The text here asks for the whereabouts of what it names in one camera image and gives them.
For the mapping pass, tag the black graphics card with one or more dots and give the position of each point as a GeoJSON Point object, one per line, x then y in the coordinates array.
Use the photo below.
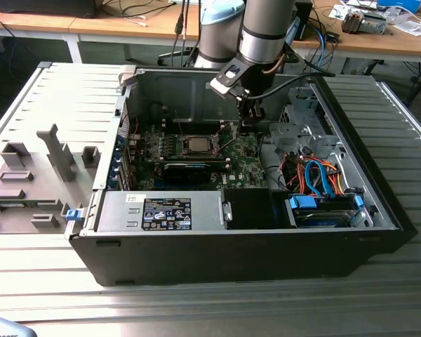
{"type": "Point", "coordinates": [187, 173]}

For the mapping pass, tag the blue plastic clip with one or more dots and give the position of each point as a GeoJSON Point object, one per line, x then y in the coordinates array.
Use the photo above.
{"type": "Point", "coordinates": [73, 215]}

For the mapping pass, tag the black PC case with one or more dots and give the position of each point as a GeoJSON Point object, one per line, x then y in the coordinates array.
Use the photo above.
{"type": "Point", "coordinates": [231, 256]}

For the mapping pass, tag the grey metal drive cage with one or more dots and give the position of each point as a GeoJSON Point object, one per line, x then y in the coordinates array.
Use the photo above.
{"type": "Point", "coordinates": [294, 135]}

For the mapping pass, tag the hard disk in blue carrier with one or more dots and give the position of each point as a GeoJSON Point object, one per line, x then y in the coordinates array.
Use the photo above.
{"type": "Point", "coordinates": [301, 204]}

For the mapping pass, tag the grey parts rack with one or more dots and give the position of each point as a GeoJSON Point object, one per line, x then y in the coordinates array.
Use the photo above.
{"type": "Point", "coordinates": [80, 189]}

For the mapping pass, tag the grey power supply unit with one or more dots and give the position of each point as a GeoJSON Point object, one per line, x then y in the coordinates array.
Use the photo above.
{"type": "Point", "coordinates": [119, 210]}

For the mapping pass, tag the black RAM slot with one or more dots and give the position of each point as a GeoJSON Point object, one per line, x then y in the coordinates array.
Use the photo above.
{"type": "Point", "coordinates": [189, 131]}
{"type": "Point", "coordinates": [189, 127]}
{"type": "Point", "coordinates": [189, 124]}
{"type": "Point", "coordinates": [189, 121]}

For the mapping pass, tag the clear plastic bag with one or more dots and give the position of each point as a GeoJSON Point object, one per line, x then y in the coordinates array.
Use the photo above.
{"type": "Point", "coordinates": [412, 26]}

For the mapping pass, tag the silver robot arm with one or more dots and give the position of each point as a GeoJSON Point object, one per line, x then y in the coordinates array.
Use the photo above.
{"type": "Point", "coordinates": [263, 35]}

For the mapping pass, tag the green motherboard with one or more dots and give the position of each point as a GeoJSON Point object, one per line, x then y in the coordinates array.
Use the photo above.
{"type": "Point", "coordinates": [245, 165]}

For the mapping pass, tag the light wooden desk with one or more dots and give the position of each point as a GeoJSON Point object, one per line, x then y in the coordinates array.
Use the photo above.
{"type": "Point", "coordinates": [133, 26]}

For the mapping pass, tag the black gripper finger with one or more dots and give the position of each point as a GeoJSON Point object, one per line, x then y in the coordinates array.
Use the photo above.
{"type": "Point", "coordinates": [254, 116]}
{"type": "Point", "coordinates": [241, 105]}

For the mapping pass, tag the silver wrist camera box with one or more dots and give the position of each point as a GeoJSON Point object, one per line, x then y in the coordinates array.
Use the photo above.
{"type": "Point", "coordinates": [224, 79]}

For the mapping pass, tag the blue box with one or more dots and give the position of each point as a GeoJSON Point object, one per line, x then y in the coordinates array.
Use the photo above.
{"type": "Point", "coordinates": [400, 4]}

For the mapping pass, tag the copper finned CPU cooler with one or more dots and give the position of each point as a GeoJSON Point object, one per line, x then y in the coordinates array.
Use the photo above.
{"type": "Point", "coordinates": [352, 22]}

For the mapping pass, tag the silver CPU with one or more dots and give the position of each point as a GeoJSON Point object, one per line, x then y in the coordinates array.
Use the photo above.
{"type": "Point", "coordinates": [196, 143]}

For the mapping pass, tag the grey rounded device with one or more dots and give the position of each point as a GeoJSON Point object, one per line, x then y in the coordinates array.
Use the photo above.
{"type": "Point", "coordinates": [3, 328]}

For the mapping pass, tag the dark RAM stick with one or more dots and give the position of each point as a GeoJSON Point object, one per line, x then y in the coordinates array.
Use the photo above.
{"type": "Point", "coordinates": [196, 161]}

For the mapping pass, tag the grey metal drive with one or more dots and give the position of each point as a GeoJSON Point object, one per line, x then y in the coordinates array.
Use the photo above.
{"type": "Point", "coordinates": [375, 24]}

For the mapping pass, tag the black equipment box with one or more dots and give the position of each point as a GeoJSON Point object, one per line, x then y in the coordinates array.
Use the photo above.
{"type": "Point", "coordinates": [38, 8]}

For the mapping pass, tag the white paper sheet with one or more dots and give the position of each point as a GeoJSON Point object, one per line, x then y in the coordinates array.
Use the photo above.
{"type": "Point", "coordinates": [338, 12]}

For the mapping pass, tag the CPU socket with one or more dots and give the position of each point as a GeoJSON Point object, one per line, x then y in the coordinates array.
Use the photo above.
{"type": "Point", "coordinates": [182, 144]}

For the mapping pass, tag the blue expansion slot latch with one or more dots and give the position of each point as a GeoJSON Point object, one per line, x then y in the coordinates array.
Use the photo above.
{"type": "Point", "coordinates": [114, 178]}
{"type": "Point", "coordinates": [117, 161]}
{"type": "Point", "coordinates": [119, 143]}

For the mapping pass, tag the large silver port housing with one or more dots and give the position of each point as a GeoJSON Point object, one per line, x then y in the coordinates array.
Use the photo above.
{"type": "Point", "coordinates": [134, 139]}

